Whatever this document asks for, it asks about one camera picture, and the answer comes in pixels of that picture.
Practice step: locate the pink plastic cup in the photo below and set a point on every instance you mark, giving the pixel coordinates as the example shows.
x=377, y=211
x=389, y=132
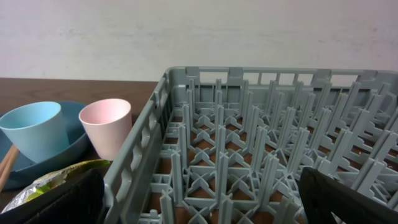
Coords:
x=107, y=124

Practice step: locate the dark blue plate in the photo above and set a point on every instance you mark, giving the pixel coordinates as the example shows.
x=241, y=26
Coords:
x=25, y=171

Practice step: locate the light blue plastic cup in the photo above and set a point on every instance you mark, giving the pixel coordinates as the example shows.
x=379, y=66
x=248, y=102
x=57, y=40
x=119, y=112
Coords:
x=37, y=130

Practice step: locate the grey plastic dishwasher rack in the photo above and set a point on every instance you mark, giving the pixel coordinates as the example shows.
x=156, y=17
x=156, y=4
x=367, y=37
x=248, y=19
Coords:
x=229, y=144

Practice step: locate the wooden chopstick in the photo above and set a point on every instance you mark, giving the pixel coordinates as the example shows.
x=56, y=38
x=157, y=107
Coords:
x=9, y=159
x=5, y=177

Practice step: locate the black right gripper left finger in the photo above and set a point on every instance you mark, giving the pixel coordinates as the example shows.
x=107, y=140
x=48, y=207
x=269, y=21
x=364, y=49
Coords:
x=77, y=201

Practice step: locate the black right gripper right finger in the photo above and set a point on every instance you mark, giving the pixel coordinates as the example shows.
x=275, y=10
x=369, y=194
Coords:
x=323, y=197

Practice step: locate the yellow green snack wrapper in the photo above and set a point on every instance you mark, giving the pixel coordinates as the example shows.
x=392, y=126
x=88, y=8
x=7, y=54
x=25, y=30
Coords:
x=52, y=180

